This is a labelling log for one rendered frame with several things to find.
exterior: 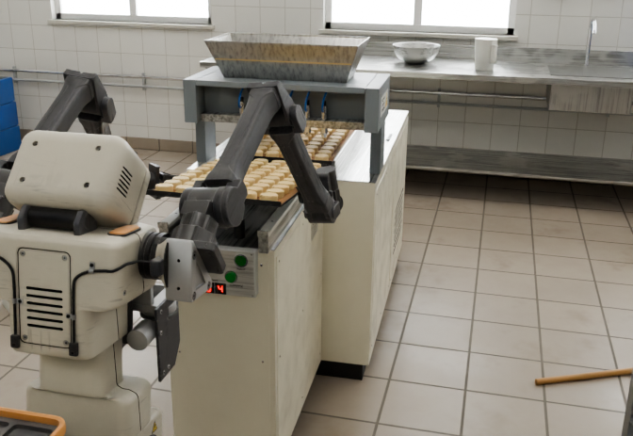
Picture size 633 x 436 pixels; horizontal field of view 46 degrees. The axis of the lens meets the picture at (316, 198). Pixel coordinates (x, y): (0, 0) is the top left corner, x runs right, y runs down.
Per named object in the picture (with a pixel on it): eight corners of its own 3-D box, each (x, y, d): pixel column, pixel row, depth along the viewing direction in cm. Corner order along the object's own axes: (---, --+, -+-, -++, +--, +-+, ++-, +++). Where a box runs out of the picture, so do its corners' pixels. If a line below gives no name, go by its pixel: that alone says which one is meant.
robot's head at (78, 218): (77, 271, 127) (77, 213, 125) (14, 264, 130) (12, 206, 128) (100, 261, 134) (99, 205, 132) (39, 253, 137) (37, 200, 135)
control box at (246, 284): (179, 284, 218) (177, 240, 213) (258, 293, 213) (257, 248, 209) (174, 290, 215) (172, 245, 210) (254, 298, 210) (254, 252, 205)
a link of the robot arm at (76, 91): (66, 56, 178) (106, 62, 177) (75, 100, 188) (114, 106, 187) (-28, 184, 147) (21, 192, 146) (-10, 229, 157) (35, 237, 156)
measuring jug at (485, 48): (485, 72, 483) (488, 40, 477) (468, 68, 499) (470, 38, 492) (503, 71, 489) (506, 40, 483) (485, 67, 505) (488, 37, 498)
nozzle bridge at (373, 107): (215, 147, 312) (212, 66, 301) (387, 158, 298) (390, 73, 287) (186, 169, 282) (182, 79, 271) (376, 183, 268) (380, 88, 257)
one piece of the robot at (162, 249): (144, 303, 128) (160, 305, 128) (145, 242, 127) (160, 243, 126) (174, 283, 141) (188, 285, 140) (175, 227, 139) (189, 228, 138)
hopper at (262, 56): (230, 67, 298) (229, 31, 294) (368, 73, 287) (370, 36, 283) (204, 79, 271) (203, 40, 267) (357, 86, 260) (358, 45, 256)
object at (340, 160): (379, 108, 389) (379, 95, 387) (380, 108, 389) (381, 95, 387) (332, 179, 271) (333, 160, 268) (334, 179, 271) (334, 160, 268)
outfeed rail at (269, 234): (365, 108, 391) (365, 95, 389) (370, 108, 390) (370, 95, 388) (257, 253, 205) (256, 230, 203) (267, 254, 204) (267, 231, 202)
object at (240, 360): (240, 367, 306) (235, 157, 277) (322, 378, 299) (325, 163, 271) (174, 481, 241) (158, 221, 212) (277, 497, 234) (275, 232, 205)
